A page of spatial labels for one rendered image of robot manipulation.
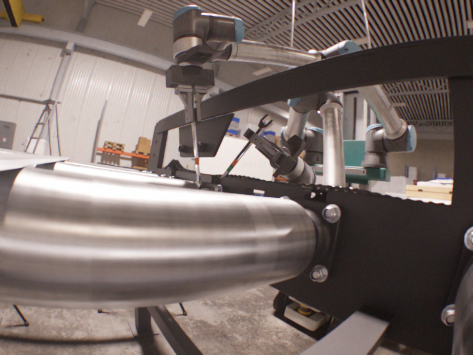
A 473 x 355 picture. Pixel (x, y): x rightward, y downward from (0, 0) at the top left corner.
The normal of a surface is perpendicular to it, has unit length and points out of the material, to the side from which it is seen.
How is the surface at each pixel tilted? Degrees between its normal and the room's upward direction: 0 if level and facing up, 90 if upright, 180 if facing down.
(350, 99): 90
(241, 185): 90
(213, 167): 90
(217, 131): 90
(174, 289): 110
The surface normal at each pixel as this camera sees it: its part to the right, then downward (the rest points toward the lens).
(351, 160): -0.77, -0.13
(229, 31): 0.37, 0.68
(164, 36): 0.61, 0.07
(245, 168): 0.22, 0.01
